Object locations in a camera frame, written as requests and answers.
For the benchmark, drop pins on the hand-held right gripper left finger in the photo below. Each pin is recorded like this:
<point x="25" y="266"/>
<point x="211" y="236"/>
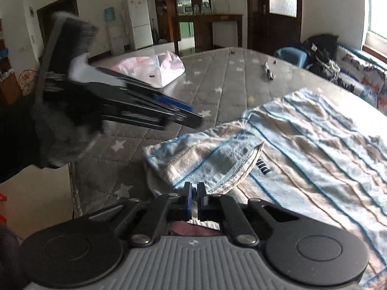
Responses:
<point x="187" y="201"/>

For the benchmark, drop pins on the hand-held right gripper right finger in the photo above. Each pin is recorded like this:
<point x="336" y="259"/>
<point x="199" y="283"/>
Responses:
<point x="201" y="201"/>

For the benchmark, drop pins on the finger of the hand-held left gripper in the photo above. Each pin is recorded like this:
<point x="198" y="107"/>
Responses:
<point x="181" y="121"/>
<point x="172" y="102"/>

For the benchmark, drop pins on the blue striped towel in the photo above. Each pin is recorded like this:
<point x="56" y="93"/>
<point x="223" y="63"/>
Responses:
<point x="302" y="145"/>

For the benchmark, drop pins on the round orange rimmed board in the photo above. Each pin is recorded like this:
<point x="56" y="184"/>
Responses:
<point x="27" y="80"/>

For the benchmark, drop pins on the white water dispenser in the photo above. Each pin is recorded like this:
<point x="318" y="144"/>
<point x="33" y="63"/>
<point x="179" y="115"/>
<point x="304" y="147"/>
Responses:
<point x="114" y="33"/>

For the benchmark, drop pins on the white refrigerator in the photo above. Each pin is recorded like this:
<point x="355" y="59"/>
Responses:
<point x="139" y="21"/>

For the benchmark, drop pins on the dark wooden cabinet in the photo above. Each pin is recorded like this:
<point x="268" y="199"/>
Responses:
<point x="196" y="21"/>

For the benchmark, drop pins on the small dark tool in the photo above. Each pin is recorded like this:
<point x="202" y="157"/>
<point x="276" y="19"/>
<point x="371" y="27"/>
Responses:
<point x="269" y="72"/>

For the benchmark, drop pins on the blue plastic stool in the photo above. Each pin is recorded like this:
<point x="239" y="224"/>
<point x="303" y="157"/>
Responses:
<point x="291" y="55"/>

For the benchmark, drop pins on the dark wooden door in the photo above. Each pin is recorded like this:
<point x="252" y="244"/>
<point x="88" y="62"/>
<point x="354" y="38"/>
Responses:
<point x="272" y="12"/>

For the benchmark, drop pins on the black bag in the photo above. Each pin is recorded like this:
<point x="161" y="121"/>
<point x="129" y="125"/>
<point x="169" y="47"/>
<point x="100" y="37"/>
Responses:
<point x="322" y="53"/>

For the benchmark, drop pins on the butterfly printed sofa cover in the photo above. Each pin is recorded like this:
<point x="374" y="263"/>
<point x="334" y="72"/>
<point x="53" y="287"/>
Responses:
<point x="362" y="75"/>

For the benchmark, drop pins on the blue window bench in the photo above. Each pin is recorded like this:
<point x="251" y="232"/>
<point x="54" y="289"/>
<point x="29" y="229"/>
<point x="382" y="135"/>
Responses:
<point x="370" y="55"/>

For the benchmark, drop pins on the window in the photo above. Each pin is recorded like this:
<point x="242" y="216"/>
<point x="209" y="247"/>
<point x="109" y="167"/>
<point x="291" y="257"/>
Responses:
<point x="378" y="6"/>

